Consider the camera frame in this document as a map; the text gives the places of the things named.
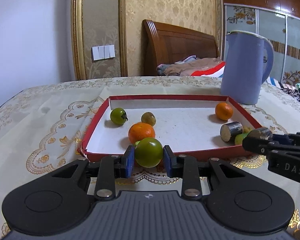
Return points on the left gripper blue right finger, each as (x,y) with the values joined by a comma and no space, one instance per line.
(184,167)

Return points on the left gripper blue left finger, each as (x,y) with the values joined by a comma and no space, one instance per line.
(110,168)

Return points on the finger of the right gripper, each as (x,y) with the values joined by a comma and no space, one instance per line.
(286,144)

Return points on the green round tomato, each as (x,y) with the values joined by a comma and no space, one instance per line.
(148,152)

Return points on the orange mandarin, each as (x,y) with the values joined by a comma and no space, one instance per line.
(223,111)
(140,131)

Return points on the green tomato with stem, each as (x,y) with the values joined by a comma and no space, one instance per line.
(118,116)

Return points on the dark sugarcane piece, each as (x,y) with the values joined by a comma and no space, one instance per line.
(229,131)

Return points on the green cucumber chunk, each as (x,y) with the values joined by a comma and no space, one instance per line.
(239,138)

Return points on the yellow longan fruit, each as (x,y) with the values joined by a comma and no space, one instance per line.
(247,129)

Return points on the red cardboard tray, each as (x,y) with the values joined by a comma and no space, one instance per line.
(186,123)

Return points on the lavender electric kettle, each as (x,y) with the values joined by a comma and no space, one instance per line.
(248,64)

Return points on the striped bedding pile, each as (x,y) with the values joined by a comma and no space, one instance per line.
(193,66)

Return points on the floral sliding wardrobe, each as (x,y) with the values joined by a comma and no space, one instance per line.
(279,22)

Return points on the white wall switch panel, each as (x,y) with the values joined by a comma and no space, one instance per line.
(103,52)

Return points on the gold ornate wall frame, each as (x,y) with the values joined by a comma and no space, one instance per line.
(97,23)

